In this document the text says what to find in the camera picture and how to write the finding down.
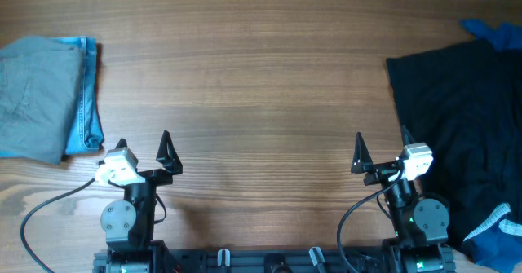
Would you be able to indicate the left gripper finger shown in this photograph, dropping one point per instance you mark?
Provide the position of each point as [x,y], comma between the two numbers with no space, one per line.
[121,143]
[167,155]

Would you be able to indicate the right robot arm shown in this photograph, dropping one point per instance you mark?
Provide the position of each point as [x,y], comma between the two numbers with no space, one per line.
[420,221]

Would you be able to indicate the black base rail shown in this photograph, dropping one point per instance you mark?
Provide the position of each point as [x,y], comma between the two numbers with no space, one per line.
[269,261]

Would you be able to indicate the folded grey shorts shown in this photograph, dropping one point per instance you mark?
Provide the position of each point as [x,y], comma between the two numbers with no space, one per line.
[40,81]

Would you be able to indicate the blue garment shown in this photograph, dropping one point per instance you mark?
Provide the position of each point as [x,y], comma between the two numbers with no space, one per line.
[496,242]

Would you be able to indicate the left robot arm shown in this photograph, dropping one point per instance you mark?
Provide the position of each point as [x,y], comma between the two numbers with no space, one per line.
[129,223]

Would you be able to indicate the black shorts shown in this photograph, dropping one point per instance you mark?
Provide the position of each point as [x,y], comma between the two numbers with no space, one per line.
[464,102]

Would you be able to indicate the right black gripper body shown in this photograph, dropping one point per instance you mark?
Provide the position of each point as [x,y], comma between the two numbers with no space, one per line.
[383,171]

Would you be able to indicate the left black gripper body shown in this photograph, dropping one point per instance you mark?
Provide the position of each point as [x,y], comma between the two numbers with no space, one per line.
[151,175]

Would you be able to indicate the folded blue jeans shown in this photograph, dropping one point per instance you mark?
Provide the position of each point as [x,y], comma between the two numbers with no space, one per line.
[86,133]

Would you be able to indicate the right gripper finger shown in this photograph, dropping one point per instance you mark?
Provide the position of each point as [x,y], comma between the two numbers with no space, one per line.
[407,137]
[361,161]

